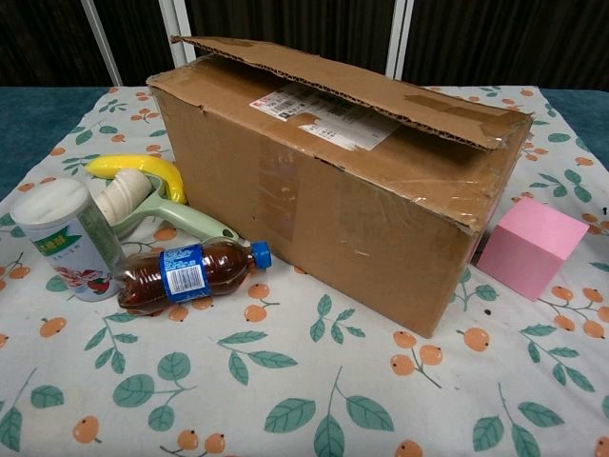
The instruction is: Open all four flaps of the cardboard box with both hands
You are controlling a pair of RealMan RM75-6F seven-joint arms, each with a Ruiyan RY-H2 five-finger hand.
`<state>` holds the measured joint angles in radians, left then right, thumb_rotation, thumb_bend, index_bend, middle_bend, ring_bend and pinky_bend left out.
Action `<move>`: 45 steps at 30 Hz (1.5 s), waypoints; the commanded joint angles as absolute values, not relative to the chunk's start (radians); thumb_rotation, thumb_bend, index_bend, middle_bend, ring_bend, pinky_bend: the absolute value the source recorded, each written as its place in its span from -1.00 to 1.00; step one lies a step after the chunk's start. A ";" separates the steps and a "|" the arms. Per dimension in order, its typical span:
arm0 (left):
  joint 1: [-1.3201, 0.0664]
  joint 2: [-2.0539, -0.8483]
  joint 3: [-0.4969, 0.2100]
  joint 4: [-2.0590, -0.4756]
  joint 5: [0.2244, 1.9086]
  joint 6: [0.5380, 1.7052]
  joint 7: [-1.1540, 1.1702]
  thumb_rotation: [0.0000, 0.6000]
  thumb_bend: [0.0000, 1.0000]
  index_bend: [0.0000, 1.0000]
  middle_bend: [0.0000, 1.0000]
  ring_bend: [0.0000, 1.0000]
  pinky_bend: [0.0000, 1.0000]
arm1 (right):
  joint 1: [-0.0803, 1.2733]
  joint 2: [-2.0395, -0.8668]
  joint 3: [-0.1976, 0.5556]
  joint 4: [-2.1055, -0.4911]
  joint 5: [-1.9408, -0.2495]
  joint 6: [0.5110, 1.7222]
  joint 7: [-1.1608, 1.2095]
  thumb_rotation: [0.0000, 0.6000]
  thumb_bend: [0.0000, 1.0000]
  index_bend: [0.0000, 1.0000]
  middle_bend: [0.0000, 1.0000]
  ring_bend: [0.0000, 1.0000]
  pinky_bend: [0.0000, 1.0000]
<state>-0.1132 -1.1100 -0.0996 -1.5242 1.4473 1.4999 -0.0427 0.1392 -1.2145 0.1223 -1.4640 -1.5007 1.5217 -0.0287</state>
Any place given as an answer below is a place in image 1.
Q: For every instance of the brown cardboard box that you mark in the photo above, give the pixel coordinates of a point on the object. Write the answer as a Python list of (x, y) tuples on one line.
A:
[(333, 214)]

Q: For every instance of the brown cola bottle blue cap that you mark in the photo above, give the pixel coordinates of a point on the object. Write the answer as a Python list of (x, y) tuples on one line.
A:
[(190, 273)]

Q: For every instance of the yellow toy banana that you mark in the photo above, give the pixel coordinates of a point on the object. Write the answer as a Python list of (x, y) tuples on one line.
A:
[(143, 164)]

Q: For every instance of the floral fruit print tablecloth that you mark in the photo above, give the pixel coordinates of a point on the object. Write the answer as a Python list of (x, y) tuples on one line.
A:
[(285, 404)]

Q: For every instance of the pink cube block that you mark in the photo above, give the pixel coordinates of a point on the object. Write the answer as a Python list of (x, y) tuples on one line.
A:
[(528, 252)]

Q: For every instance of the white canister with lid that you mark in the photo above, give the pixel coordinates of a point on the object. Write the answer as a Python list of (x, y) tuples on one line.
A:
[(57, 238)]

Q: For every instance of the wide white frame post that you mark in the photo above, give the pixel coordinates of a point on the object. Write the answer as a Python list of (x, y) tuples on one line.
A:
[(177, 21), (399, 38)]

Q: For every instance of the thin white frame post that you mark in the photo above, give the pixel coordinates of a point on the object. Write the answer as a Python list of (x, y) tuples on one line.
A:
[(102, 47)]

